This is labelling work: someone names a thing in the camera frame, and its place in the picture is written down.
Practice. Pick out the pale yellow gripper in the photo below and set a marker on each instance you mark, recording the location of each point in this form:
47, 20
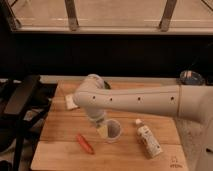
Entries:
103, 130

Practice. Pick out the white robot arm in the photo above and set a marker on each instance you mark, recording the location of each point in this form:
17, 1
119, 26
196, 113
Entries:
190, 102

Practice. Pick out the white and black sponge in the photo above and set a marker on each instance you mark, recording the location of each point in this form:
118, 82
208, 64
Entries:
70, 103

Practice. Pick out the clear plastic cup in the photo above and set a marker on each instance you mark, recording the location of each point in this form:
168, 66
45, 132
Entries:
114, 130

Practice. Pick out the wooden cutting board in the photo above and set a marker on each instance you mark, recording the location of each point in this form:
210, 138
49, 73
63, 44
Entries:
59, 150

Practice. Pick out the green bowl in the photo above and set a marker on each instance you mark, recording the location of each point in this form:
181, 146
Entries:
107, 85

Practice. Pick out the white plastic bottle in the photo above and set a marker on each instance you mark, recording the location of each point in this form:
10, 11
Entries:
147, 137

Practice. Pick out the round blue-grey object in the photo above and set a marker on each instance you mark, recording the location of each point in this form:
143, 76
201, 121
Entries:
189, 77

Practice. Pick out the black stand frame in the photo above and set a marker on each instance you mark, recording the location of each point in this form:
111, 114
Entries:
22, 105

